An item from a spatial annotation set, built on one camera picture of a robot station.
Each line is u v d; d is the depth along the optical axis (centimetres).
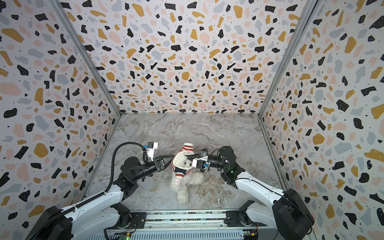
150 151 70
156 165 66
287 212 41
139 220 73
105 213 58
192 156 68
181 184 73
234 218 74
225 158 58
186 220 76
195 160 59
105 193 53
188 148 71
